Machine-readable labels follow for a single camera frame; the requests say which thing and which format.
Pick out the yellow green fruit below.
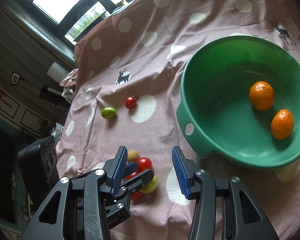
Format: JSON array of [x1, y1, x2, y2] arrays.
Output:
[[140, 175, 158, 194]]

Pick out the green lime fruit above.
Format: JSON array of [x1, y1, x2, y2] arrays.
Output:
[[101, 106, 117, 120]]

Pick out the orange mandarin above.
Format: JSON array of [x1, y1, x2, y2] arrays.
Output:
[[270, 109, 294, 140], [249, 81, 275, 111]]

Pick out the green plastic bowl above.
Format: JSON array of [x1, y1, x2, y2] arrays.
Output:
[[176, 36, 300, 168]]

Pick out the far red cherry tomato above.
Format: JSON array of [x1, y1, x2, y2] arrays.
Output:
[[125, 96, 137, 109]]

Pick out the black floor lamp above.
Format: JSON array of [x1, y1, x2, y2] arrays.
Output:
[[11, 73, 70, 107]]

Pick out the pink crumpled cloth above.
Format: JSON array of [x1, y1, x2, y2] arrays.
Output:
[[60, 68, 79, 88]]

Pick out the pink polka dot cloth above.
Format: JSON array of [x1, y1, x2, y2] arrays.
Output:
[[57, 0, 300, 239]]

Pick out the window frame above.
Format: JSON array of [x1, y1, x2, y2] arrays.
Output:
[[5, 0, 180, 68]]

